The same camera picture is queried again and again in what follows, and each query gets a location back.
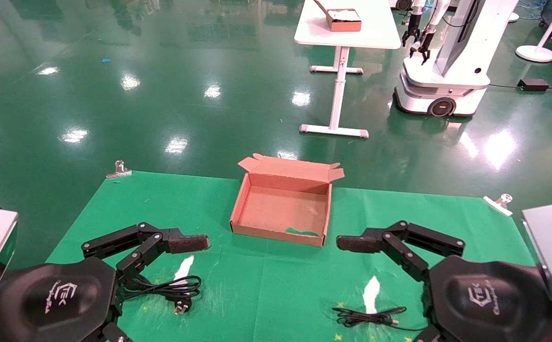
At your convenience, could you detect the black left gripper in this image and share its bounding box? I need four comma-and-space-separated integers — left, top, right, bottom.
0, 258, 131, 342

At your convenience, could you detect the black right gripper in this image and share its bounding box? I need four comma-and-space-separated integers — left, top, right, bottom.
413, 255, 552, 342

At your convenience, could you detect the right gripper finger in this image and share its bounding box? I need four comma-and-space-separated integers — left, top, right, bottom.
337, 220, 466, 283

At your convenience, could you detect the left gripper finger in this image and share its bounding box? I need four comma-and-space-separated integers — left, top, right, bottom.
81, 222, 210, 285

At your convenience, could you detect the thick black power cable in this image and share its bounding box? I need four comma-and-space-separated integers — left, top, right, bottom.
122, 275, 203, 315

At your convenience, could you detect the thin black cable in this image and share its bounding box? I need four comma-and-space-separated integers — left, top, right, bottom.
332, 306, 428, 332

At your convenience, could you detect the open brown cardboard box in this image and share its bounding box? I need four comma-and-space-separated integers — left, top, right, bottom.
230, 153, 345, 247

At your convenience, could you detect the small filled cardboard box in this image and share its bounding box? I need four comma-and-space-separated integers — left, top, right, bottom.
314, 0, 363, 32

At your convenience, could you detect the metal binder clip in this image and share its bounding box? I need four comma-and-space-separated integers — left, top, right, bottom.
483, 193, 514, 217
106, 160, 132, 180

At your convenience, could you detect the green table cloth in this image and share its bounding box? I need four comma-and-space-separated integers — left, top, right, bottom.
46, 171, 537, 342

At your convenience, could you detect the white wheeled background robot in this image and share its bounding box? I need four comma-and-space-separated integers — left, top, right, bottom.
393, 0, 519, 117

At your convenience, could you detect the white table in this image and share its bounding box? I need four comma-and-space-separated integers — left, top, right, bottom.
294, 0, 402, 139

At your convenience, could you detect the black power adapter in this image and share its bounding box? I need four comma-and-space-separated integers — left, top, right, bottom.
518, 78, 550, 92

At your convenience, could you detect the white pedestal stand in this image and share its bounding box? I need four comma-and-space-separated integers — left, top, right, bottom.
515, 0, 552, 63

